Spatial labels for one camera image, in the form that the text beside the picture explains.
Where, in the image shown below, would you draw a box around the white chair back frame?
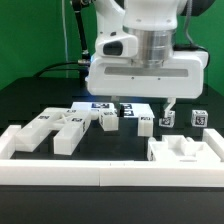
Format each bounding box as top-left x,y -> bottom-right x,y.
15,108 -> 91,155

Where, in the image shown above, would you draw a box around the small tagged cube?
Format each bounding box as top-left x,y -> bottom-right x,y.
191,110 -> 208,127
159,111 -> 175,128

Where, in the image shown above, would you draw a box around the white left fence wall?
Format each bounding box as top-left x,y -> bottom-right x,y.
0,125 -> 21,160

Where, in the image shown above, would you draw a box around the white tag base sheet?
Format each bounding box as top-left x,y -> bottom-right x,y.
71,102 -> 154,119

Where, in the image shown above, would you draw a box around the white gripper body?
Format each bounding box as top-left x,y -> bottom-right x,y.
87,31 -> 209,99

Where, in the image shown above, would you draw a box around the small tagged cube right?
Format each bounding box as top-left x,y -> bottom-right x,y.
191,110 -> 208,127

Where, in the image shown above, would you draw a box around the small tagged cube left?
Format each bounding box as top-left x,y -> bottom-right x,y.
159,111 -> 175,128

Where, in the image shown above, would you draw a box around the white chair seat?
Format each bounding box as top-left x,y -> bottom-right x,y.
147,135 -> 222,163

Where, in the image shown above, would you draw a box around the white right fence wall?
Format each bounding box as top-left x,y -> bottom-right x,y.
202,128 -> 224,157

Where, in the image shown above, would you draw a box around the black hose cable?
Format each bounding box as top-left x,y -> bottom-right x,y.
32,0 -> 92,79

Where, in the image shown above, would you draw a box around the white fence wall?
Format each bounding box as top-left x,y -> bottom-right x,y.
202,128 -> 224,157
0,160 -> 224,187
0,125 -> 21,160

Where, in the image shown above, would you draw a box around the white front fence wall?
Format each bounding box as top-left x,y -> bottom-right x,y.
0,160 -> 224,187

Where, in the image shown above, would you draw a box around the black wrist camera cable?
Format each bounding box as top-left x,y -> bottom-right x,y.
183,0 -> 209,54

